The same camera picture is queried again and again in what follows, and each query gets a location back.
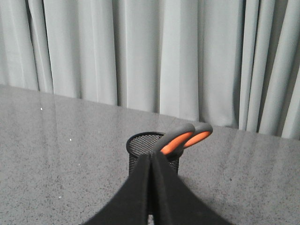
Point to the black mesh pen bucket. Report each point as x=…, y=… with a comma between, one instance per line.
x=143, y=143

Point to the grey pleated curtain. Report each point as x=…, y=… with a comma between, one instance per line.
x=232, y=63

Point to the grey and orange scissors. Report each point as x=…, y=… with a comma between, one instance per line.
x=173, y=143

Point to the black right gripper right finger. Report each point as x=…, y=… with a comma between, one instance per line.
x=173, y=202

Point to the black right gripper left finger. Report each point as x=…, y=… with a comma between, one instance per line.
x=129, y=206

